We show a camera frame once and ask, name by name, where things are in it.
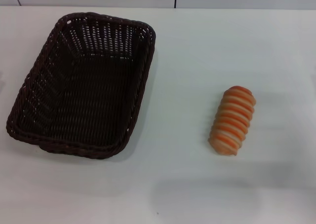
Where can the dark brown woven basket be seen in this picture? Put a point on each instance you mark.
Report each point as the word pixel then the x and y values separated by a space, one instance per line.
pixel 81 105

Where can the orange striped bread roll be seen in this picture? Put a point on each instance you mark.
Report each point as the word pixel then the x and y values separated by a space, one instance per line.
pixel 233 120

